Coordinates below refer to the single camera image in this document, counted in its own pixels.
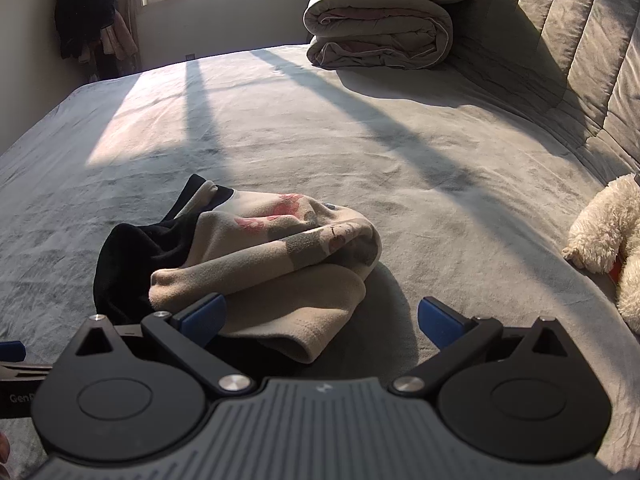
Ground white plush toy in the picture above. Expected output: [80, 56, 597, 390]
[562, 174, 640, 333]

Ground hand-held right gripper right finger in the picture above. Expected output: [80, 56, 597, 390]
[391, 296, 576, 397]

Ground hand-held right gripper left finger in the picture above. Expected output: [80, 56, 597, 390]
[60, 294, 256, 396]

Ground beige sweatshirt with black sleeves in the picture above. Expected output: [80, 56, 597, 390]
[92, 174, 383, 365]

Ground folded beige quilt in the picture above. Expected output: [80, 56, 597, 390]
[303, 0, 453, 71]

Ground dark hanging clothes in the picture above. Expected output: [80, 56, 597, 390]
[55, 0, 117, 61]

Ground grey bed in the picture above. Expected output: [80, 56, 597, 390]
[0, 42, 640, 480]

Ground grey quilted headboard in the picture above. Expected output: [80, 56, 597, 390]
[445, 0, 640, 181]

